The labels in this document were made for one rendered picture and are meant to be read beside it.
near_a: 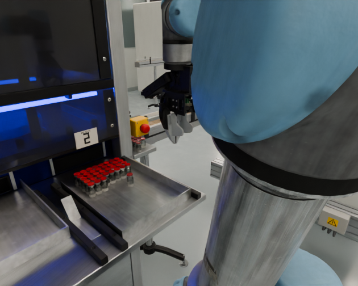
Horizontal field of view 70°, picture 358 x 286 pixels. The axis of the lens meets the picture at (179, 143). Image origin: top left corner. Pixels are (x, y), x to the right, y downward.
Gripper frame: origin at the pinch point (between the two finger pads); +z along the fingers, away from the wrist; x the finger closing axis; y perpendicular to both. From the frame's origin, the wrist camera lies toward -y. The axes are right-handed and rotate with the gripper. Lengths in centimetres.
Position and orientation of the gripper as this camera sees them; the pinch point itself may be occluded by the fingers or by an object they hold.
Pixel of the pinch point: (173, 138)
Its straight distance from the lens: 70.6
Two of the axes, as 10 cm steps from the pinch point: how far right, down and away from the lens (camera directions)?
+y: 7.4, 2.6, -6.2
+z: 0.0, 9.2, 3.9
